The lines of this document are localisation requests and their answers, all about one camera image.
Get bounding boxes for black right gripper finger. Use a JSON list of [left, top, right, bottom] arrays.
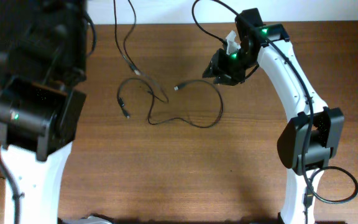
[[209, 49, 221, 70], [202, 67, 219, 78]]

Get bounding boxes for black usb cables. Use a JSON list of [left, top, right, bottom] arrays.
[[147, 79, 224, 129]]

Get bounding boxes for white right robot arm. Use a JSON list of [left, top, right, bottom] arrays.
[[203, 8, 344, 223]]

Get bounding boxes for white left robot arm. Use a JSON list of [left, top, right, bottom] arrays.
[[0, 1, 95, 223]]

